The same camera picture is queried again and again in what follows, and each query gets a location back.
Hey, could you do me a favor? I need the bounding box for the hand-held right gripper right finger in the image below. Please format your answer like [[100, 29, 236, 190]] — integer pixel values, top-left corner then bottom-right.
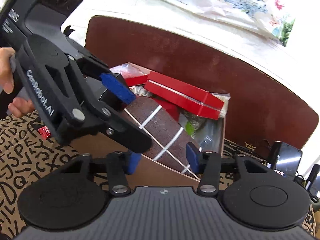
[[185, 142, 276, 197]]

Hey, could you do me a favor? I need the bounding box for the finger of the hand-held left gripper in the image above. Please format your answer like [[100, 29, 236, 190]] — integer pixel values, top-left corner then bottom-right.
[[45, 61, 153, 154], [65, 45, 137, 105]]

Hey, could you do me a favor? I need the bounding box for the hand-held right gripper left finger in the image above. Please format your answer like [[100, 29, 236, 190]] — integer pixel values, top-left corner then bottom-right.
[[54, 151, 142, 197]]

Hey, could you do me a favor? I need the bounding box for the brown cardboard box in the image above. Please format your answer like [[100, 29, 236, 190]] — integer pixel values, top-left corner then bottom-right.
[[71, 115, 227, 183]]

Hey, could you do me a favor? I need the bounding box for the person's left hand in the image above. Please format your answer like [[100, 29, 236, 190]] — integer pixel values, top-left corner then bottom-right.
[[0, 47, 34, 118]]

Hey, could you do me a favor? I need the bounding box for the red plastic-wrapped packet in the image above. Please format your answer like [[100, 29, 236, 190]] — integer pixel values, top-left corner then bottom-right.
[[109, 62, 151, 87]]

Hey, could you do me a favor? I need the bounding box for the green and white packet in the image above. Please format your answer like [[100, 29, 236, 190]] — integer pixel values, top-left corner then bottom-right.
[[178, 110, 208, 141]]

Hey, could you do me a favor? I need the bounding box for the brown white-striped pouch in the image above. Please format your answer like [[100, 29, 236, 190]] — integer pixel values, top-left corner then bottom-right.
[[122, 96, 201, 181]]

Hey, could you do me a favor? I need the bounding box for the clear plastic bag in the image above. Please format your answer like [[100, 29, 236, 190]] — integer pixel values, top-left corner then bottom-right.
[[209, 92, 231, 118]]

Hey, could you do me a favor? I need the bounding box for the long red box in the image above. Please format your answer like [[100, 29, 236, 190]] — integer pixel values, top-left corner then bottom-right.
[[143, 71, 225, 120]]

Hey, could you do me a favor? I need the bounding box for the small red packet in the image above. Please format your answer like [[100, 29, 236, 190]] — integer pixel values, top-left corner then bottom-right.
[[38, 126, 52, 140]]

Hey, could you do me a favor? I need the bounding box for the brown wooden board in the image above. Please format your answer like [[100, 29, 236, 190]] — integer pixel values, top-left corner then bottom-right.
[[84, 15, 320, 153]]

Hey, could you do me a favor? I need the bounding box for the black phone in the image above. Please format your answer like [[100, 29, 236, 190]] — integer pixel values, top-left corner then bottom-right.
[[268, 141, 303, 181]]

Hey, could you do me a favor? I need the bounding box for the letter-print blanket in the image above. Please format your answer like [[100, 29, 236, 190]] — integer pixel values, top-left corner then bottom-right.
[[0, 112, 316, 231]]

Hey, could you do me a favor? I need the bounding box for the black device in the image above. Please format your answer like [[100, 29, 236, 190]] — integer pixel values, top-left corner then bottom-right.
[[306, 163, 320, 188]]

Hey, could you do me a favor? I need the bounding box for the white mattress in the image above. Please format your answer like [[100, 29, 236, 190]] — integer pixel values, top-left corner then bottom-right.
[[61, 0, 320, 122]]

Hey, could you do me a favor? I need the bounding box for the floral cloth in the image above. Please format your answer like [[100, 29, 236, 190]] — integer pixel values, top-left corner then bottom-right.
[[132, 0, 296, 47]]

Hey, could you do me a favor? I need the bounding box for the black cable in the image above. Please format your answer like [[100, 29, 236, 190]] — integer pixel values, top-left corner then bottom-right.
[[222, 139, 271, 163]]

